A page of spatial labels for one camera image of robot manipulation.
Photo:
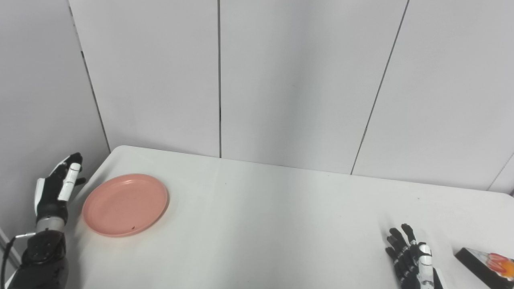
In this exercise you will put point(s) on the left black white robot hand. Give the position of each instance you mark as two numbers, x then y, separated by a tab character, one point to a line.
50	196

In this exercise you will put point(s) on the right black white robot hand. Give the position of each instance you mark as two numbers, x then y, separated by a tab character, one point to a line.
407	265

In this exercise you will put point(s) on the chocolate cake slice with fruit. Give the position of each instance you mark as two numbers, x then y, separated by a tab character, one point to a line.
478	265

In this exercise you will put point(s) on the pink round plate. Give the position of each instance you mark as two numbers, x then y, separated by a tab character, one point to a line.
124	204

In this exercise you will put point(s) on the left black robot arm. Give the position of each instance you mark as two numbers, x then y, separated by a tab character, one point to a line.
42	257

